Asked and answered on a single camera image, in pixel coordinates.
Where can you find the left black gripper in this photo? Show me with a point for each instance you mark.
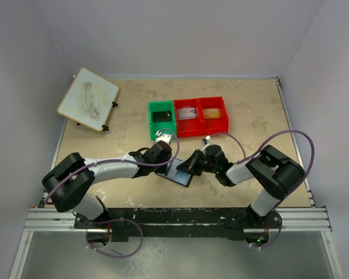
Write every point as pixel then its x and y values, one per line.
pixel 160 169

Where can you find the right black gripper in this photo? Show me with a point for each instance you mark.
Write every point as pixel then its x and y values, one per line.
pixel 190 165

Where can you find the black card holder wallet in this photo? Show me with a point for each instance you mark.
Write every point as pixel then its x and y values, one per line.
pixel 173 174

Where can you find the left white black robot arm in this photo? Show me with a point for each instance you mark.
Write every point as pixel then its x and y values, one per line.
pixel 68 182

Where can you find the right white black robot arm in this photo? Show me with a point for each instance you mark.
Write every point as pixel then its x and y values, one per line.
pixel 277 173

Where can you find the black card in green bin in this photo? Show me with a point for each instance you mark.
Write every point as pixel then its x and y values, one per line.
pixel 162 116

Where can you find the silver card in red bin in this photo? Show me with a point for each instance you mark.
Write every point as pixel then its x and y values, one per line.
pixel 187 113

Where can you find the orange card in red bin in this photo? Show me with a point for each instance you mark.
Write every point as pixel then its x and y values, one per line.
pixel 211 113

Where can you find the middle red plastic bin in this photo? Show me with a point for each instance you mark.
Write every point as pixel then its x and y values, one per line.
pixel 189 127

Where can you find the red plastic bin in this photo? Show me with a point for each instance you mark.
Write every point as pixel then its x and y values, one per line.
pixel 189 127
pixel 214 126

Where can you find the right red plastic bin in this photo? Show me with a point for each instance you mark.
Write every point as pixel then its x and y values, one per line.
pixel 214 126

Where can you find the green plastic bin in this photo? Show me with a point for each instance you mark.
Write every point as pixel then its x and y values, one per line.
pixel 161 106

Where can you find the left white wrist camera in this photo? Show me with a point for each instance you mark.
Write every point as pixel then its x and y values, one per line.
pixel 164 137

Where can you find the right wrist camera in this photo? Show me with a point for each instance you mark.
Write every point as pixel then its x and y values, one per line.
pixel 205 142

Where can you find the small whiteboard with wooden frame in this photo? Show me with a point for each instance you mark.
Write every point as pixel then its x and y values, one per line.
pixel 89 100

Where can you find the aluminium frame rail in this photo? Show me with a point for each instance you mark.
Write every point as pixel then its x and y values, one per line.
pixel 294 219

